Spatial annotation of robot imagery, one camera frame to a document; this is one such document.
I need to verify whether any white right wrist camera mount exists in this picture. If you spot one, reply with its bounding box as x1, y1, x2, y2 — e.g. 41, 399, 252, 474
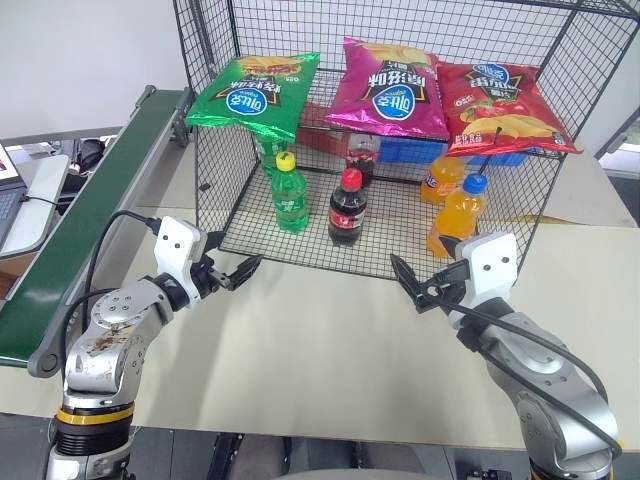
446, 231, 519, 330

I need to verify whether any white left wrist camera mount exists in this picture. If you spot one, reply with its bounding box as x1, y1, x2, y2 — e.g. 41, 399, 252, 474
153, 215, 209, 304

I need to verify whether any magenta potato chips bag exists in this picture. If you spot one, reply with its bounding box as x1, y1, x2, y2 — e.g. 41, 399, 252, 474
323, 36, 452, 141

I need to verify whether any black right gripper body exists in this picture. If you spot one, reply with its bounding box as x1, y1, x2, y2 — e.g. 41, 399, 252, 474
423, 259, 472, 310

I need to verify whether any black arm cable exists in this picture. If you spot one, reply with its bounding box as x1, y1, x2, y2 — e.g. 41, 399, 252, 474
58, 209, 164, 374
438, 294, 624, 459

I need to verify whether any red potato chips bag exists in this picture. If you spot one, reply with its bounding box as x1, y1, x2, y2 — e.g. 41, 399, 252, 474
435, 60, 586, 157

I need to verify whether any black wire basket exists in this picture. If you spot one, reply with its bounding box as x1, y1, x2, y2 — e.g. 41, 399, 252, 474
172, 0, 640, 281

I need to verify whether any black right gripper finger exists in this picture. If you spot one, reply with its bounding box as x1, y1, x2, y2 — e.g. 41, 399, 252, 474
389, 253, 435, 315
438, 234, 467, 262

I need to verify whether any green soda bottle yellow cap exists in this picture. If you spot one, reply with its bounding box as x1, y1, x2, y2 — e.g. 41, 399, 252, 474
269, 151, 310, 236

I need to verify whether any black bag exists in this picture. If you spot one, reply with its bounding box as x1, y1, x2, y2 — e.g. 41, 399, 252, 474
75, 138, 109, 175

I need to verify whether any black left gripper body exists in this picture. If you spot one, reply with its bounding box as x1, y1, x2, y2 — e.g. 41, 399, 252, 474
191, 254, 236, 300

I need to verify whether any grey laptop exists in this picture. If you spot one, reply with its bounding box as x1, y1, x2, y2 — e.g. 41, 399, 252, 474
0, 142, 29, 252

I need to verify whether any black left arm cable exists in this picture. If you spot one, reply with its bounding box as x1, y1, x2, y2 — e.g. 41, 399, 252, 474
58, 209, 164, 374

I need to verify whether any cola bottle red cap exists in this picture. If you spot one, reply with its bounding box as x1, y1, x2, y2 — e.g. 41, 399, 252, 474
327, 167, 370, 248

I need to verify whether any cola bottle red label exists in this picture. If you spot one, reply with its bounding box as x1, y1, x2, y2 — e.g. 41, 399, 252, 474
345, 131, 381, 189

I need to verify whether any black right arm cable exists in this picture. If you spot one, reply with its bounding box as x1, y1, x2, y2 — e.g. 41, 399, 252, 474
438, 294, 624, 459

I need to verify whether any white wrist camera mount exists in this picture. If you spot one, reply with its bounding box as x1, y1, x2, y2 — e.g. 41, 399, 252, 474
446, 231, 519, 330
153, 215, 209, 304

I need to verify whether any grey side desk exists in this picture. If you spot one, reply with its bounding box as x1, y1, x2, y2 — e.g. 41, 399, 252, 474
0, 153, 72, 259

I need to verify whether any blue plastic crate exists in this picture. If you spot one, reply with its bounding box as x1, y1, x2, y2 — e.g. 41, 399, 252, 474
376, 136, 532, 169

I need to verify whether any green potato chips bag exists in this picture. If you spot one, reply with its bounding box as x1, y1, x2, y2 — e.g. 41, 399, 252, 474
184, 51, 322, 147

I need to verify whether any red box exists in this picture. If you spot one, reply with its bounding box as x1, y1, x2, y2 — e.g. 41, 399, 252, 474
297, 101, 352, 152

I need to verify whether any orange soda bottle blue cap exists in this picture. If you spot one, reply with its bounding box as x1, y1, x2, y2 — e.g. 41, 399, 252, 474
425, 173, 489, 259

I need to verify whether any green conveyor belt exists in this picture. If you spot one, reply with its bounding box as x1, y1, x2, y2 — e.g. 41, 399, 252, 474
0, 84, 195, 379

